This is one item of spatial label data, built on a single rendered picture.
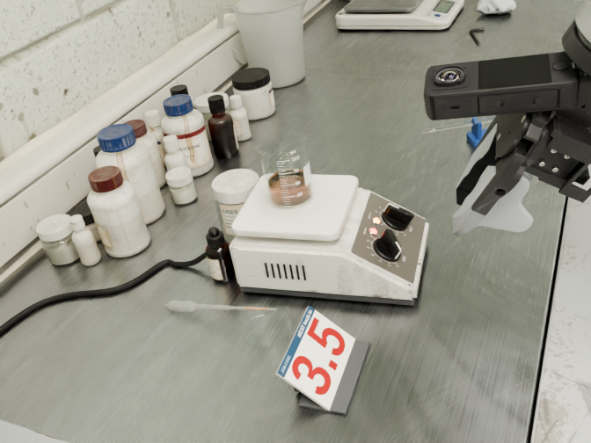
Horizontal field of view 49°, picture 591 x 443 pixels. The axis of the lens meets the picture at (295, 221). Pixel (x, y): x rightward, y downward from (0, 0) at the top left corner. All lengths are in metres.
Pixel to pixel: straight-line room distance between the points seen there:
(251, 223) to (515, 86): 0.31
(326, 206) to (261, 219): 0.07
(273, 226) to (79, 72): 0.46
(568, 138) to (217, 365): 0.38
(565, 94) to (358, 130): 0.57
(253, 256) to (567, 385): 0.33
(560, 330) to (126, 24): 0.79
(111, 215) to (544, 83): 0.52
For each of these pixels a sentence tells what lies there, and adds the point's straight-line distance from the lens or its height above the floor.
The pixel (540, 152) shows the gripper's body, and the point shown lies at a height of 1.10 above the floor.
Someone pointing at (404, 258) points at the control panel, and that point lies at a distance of 0.69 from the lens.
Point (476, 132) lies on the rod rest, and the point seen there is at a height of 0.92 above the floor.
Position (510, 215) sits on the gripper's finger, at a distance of 0.60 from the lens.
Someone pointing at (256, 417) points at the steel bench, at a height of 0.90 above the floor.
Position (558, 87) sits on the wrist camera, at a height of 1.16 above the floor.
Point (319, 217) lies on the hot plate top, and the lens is 0.68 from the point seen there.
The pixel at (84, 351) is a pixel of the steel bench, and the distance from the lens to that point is 0.73.
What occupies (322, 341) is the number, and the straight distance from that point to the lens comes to 0.63.
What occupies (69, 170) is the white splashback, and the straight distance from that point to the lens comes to 0.95.
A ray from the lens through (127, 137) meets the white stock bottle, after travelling 0.86.
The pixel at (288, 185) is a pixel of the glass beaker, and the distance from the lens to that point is 0.68.
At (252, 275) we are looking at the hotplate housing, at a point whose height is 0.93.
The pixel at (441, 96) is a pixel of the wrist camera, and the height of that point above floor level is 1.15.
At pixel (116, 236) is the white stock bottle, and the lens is 0.83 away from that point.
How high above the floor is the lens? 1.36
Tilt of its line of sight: 34 degrees down
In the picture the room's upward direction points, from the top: 9 degrees counter-clockwise
